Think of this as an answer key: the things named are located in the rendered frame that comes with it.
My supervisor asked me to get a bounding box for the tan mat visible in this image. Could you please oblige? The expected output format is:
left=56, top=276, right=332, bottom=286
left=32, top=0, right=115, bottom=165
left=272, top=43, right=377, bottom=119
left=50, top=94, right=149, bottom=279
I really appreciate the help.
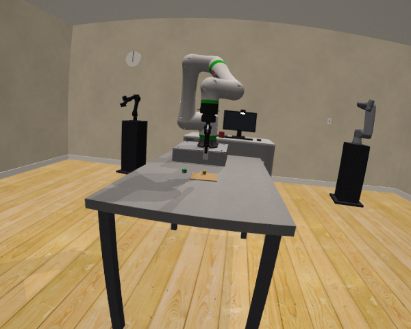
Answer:
left=190, top=172, right=217, bottom=182

